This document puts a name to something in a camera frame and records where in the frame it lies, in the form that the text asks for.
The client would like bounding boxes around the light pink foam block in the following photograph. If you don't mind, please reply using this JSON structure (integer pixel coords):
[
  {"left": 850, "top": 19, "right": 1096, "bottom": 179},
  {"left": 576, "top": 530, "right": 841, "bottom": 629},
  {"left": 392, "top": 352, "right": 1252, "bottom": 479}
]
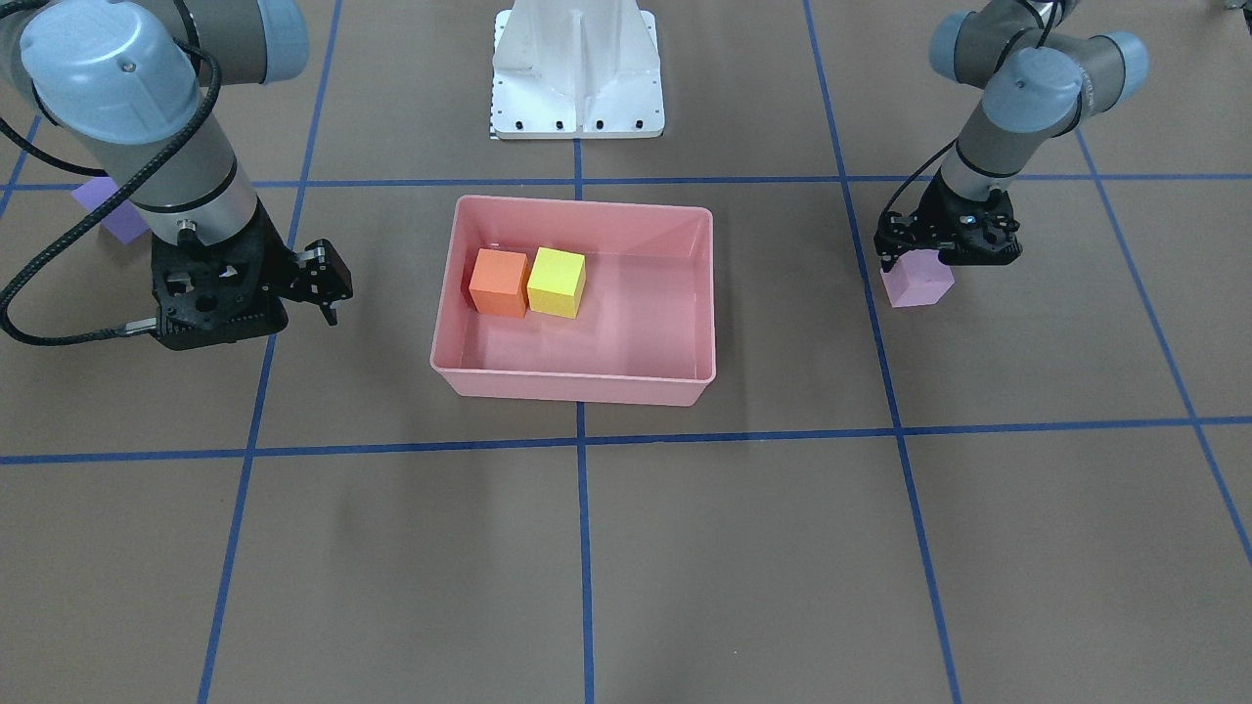
[{"left": 880, "top": 249, "right": 957, "bottom": 308}]

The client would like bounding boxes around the dark purple foam block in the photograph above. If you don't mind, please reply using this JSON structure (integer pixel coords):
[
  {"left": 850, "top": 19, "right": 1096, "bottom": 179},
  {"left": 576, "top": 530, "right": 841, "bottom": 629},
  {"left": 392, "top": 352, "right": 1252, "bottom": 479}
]
[{"left": 71, "top": 175, "right": 151, "bottom": 246}]

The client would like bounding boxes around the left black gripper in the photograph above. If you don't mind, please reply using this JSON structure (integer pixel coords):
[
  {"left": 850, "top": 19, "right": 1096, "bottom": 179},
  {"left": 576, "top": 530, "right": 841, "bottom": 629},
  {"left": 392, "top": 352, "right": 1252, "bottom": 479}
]
[{"left": 873, "top": 175, "right": 1020, "bottom": 276}]

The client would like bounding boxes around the orange foam block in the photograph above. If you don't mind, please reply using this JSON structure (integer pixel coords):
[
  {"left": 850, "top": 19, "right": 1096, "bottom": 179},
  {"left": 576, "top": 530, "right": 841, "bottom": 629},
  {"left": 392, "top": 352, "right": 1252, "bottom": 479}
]
[{"left": 467, "top": 248, "right": 530, "bottom": 318}]

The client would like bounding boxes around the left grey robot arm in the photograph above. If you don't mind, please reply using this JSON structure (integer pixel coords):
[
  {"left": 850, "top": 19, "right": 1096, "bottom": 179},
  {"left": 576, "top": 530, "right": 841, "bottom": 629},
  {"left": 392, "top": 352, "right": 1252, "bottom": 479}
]
[{"left": 873, "top": 1, "right": 1151, "bottom": 272}]

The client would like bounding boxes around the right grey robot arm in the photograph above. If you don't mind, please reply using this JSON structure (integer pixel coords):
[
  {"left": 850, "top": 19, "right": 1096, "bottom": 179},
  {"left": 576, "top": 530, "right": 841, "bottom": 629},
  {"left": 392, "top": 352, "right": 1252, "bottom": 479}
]
[{"left": 3, "top": 1, "right": 353, "bottom": 351}]

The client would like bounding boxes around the yellow foam block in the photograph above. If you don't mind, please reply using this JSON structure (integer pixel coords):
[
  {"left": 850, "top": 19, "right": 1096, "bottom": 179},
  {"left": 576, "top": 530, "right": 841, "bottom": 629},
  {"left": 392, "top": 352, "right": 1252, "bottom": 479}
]
[{"left": 527, "top": 246, "right": 587, "bottom": 318}]

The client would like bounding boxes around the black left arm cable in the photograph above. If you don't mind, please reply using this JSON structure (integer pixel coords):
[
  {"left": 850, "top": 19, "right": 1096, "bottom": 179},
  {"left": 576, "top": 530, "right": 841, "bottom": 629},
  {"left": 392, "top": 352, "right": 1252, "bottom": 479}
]
[{"left": 878, "top": 0, "right": 1067, "bottom": 220}]

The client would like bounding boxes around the pink plastic bin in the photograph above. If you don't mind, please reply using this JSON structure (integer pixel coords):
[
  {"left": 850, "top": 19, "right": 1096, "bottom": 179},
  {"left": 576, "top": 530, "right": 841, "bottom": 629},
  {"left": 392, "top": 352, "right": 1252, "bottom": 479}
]
[{"left": 429, "top": 195, "right": 717, "bottom": 407}]

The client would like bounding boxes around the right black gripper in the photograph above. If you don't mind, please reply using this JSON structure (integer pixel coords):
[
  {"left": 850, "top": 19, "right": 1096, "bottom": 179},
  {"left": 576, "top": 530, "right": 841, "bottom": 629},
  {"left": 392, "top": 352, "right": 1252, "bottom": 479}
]
[{"left": 151, "top": 204, "right": 353, "bottom": 351}]

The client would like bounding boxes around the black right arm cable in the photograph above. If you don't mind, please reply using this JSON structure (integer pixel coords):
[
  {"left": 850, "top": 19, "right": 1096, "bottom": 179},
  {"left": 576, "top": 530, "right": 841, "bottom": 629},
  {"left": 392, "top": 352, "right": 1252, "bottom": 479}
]
[{"left": 0, "top": 0, "right": 224, "bottom": 348}]

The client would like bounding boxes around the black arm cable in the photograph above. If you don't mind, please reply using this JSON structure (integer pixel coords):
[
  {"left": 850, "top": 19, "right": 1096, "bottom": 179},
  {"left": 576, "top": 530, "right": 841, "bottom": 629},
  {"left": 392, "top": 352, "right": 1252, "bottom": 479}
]
[
  {"left": 878, "top": 0, "right": 1067, "bottom": 220},
  {"left": 0, "top": 0, "right": 224, "bottom": 348}
]

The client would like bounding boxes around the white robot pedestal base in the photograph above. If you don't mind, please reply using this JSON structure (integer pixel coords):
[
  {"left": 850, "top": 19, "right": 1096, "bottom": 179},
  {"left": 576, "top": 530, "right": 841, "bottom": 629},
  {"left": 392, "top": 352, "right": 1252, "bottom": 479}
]
[{"left": 490, "top": 1, "right": 666, "bottom": 140}]

